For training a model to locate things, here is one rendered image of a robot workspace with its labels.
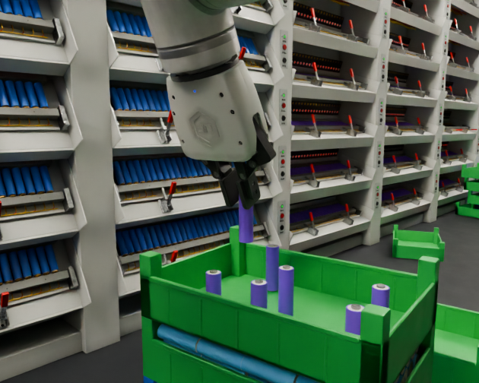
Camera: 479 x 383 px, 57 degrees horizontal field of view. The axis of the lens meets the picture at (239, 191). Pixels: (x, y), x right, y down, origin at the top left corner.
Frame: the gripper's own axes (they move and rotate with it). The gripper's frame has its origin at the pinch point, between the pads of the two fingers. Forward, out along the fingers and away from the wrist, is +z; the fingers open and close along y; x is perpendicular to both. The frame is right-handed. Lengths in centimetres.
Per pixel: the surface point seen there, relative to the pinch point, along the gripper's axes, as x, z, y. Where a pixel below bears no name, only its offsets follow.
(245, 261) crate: 4.3, 16.7, -6.9
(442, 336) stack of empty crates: 25, 46, 16
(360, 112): 147, 53, -46
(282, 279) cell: -4.3, 9.4, 6.2
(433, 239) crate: 139, 115, -15
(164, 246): 28, 42, -59
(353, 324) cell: -10.1, 6.8, 17.6
